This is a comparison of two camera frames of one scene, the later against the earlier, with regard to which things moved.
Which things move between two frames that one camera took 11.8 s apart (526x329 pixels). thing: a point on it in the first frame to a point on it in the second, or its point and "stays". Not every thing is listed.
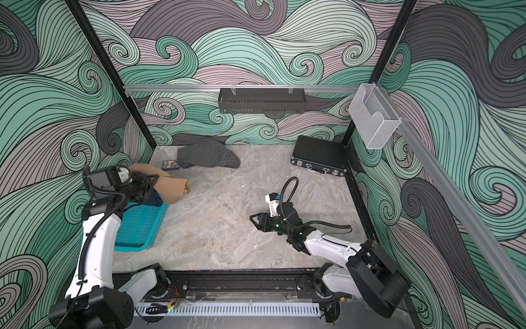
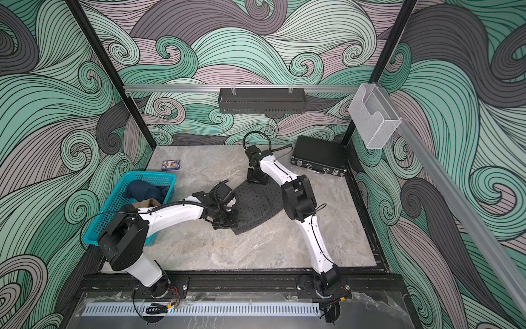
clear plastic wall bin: x=374 y=116 stays
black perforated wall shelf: x=262 y=100 stays
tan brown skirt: x=170 y=189 to x=148 y=203
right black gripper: x=265 y=218 to x=251 y=178
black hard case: x=322 y=155 stays
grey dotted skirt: x=209 y=153 to x=256 y=203
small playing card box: x=170 y=165 stays
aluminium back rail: x=184 y=88 stays
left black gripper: x=148 y=183 to x=234 y=214
